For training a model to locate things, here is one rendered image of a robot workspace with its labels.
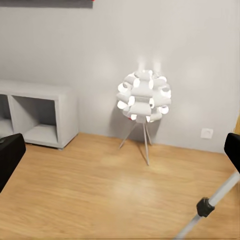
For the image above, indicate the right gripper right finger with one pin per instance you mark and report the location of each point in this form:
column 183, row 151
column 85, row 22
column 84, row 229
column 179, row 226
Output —
column 232, row 149

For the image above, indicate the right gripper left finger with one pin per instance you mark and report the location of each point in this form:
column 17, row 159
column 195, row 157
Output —
column 12, row 149

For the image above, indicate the camera tripod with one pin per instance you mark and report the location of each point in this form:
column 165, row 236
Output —
column 207, row 205

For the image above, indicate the bookcase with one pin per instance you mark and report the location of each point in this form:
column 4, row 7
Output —
column 24, row 109

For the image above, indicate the wall socket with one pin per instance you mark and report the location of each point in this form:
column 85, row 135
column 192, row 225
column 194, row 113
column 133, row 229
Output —
column 206, row 133

